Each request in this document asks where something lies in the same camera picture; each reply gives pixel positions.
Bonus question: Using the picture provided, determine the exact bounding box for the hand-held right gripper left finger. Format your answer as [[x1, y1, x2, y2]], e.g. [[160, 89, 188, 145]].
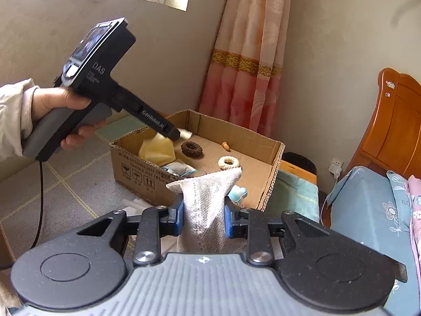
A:
[[77, 194, 185, 267]]

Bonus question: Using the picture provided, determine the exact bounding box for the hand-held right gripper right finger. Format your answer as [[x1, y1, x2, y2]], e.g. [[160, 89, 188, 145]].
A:
[[224, 196, 329, 265]]

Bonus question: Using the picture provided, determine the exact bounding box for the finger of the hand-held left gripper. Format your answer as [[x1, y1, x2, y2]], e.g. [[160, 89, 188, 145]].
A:
[[161, 122, 182, 141]]

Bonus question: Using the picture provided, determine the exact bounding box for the yellow cloth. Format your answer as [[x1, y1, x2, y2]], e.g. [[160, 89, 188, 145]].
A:
[[138, 132, 175, 166]]

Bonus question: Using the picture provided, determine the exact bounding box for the grey cloth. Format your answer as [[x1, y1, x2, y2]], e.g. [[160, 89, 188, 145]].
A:
[[166, 168, 246, 254]]

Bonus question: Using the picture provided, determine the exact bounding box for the round blue plush toy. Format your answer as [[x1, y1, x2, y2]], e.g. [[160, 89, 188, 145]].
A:
[[229, 185, 248, 205]]

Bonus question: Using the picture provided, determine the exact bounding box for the brown hair scrunchie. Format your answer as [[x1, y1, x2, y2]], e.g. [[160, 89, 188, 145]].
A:
[[181, 141, 204, 157]]

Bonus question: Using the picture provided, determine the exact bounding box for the light blue plush pendant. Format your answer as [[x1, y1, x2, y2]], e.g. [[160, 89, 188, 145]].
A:
[[161, 160, 206, 179]]

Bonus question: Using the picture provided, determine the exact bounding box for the cardboard box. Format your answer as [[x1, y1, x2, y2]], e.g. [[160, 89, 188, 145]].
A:
[[110, 109, 285, 211]]

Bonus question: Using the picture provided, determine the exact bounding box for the person's left forearm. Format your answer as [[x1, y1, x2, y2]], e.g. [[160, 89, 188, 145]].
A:
[[0, 78, 41, 164]]

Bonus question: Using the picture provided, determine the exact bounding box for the person's left hand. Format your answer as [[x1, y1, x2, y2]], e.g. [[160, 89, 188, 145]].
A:
[[31, 87, 108, 152]]

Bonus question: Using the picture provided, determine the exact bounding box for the white hair scrunchie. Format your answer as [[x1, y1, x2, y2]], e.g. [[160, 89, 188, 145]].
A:
[[218, 156, 240, 171]]

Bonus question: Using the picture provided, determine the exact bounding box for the pink patterned curtain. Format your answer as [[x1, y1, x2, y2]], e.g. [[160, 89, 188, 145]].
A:
[[197, 0, 293, 138]]

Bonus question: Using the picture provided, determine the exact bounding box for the blue floral pillow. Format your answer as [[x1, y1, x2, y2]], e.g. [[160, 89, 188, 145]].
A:
[[325, 165, 415, 316]]

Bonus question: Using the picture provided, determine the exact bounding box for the pink floral blanket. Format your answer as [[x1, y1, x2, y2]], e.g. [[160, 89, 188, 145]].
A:
[[407, 174, 421, 279]]

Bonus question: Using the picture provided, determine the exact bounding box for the wooden headboard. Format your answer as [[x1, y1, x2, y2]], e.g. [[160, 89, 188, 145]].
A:
[[344, 68, 421, 179]]

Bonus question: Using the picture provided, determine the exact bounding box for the white charger cable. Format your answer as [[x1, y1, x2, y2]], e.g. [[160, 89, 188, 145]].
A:
[[320, 171, 340, 213]]

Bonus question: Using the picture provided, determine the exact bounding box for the white wall socket charger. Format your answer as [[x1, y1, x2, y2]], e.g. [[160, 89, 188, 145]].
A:
[[328, 158, 345, 176]]

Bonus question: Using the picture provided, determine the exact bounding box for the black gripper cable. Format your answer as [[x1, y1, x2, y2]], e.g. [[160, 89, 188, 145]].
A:
[[0, 159, 45, 269]]

